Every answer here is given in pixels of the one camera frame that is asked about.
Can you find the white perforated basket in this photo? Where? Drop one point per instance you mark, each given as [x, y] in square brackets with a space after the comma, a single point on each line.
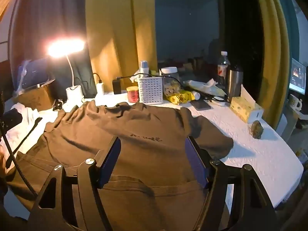
[151, 90]

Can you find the white charger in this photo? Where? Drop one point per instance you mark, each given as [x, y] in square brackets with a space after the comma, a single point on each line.
[100, 89]

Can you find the dark window pane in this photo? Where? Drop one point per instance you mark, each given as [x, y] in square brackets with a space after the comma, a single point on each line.
[187, 16]

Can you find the yellow patterned tissue box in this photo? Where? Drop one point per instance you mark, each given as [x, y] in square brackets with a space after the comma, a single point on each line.
[243, 108]

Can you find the dark teal curtain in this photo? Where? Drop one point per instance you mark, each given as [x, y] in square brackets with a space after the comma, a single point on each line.
[48, 16]

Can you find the crumpled white tissue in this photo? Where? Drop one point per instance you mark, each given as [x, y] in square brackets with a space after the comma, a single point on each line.
[136, 77]

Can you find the white wipes pack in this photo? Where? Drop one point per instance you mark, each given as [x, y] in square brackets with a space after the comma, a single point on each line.
[209, 87]

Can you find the white power strip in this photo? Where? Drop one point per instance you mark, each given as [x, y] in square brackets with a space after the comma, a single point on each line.
[108, 96]

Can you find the white round case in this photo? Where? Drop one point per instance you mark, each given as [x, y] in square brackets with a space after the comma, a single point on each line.
[218, 100]

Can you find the computer monitor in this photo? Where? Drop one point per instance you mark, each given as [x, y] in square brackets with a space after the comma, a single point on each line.
[298, 77]

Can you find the white desk lamp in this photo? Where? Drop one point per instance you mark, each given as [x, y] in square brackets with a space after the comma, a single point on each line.
[74, 93]

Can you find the yellow snack bag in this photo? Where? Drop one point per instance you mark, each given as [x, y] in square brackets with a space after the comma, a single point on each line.
[179, 97]

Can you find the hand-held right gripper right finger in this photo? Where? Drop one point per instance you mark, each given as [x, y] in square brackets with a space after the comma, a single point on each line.
[196, 163]

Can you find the yellow curtain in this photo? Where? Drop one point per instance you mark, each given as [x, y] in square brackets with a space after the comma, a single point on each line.
[272, 53]
[115, 28]

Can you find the red candle jar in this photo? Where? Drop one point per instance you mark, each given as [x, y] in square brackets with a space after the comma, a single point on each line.
[132, 95]

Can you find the steel tumbler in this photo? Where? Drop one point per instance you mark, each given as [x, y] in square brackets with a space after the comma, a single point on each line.
[234, 84]

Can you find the white cloth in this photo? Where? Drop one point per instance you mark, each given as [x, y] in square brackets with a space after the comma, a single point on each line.
[24, 118]

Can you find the black phone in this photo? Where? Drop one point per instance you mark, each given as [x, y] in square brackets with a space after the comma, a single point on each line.
[200, 104]

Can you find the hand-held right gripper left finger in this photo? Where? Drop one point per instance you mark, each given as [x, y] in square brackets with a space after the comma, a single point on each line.
[113, 158]

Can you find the clear snack jar white lid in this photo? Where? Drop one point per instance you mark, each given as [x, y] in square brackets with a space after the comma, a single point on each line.
[169, 73]

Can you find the cardboard box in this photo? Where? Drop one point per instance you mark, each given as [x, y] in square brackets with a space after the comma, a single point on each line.
[33, 98]

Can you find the brown rock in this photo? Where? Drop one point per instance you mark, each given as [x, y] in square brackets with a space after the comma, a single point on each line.
[257, 130]

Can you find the brown t-shirt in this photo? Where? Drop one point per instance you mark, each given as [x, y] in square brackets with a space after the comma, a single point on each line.
[144, 125]

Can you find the plastic water bottle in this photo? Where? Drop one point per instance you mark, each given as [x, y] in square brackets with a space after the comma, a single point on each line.
[223, 69]

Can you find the white quilted cover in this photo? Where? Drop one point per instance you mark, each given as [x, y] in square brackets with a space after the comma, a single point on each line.
[252, 154]

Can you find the black charger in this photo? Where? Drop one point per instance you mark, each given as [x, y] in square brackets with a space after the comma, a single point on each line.
[117, 86]

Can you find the tablet with blue screen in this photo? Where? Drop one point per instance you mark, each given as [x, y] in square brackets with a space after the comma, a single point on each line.
[33, 73]

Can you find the white mug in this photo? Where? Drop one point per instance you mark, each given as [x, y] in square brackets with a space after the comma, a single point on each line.
[294, 102]

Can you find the blue and white bottle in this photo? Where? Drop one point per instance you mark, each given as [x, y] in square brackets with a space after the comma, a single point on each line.
[144, 67]

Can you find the person's left hand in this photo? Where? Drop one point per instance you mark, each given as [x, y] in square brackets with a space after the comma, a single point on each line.
[2, 160]

